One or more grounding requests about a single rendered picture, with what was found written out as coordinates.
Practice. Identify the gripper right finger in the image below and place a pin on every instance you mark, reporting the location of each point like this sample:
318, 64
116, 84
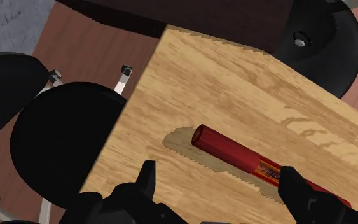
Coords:
302, 198

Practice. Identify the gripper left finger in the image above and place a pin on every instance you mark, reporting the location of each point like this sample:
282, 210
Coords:
135, 198

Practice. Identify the red cylindrical stick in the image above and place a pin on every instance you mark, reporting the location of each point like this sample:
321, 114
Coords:
228, 150

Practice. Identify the black office chair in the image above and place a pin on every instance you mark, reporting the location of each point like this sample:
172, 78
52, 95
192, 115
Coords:
5, 93
327, 56
64, 142

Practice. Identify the light wooden table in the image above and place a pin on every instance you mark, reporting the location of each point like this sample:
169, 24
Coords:
228, 93

